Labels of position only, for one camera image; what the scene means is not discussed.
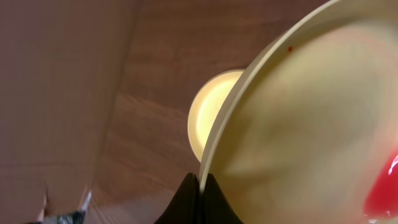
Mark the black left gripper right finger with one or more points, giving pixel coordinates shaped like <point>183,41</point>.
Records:
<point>214,207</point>

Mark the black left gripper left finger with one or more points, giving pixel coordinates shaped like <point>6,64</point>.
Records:
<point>182,208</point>

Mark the yellow plate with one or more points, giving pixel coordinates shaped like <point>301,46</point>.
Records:
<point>205,107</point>
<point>308,134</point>

